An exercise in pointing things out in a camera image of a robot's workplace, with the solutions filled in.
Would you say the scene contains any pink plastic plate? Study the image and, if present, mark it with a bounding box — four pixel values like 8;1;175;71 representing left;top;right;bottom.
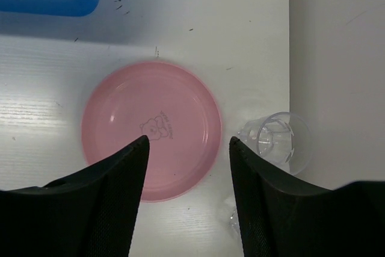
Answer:
81;61;222;202

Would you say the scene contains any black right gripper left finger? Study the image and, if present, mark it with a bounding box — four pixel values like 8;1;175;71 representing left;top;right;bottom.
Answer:
1;136;150;256

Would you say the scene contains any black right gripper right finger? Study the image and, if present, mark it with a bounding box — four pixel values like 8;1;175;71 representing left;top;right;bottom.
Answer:
229;137;384;256

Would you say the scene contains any clear plastic cup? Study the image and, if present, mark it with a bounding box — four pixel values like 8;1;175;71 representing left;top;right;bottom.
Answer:
238;112;313;175

